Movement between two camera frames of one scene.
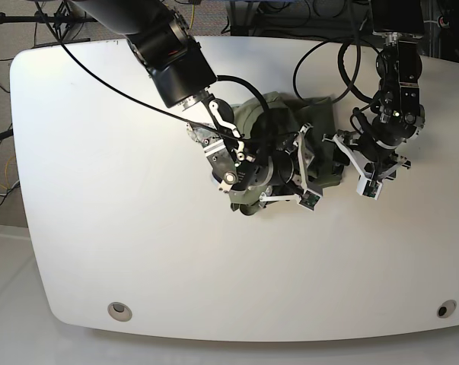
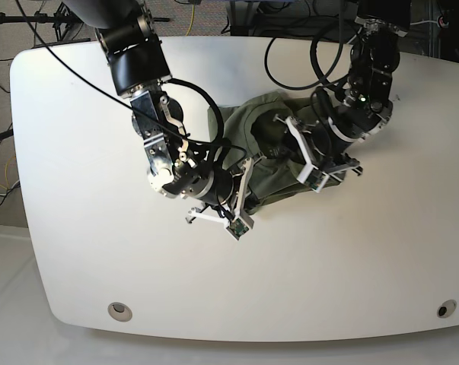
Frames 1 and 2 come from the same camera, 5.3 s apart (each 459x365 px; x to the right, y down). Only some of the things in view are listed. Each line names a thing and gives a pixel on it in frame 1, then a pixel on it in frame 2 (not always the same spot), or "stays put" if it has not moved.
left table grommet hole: x=119 y=312 stays put
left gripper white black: x=370 y=158 to x=317 y=151
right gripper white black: x=290 y=170 to x=226 y=199
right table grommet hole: x=446 y=308 stays put
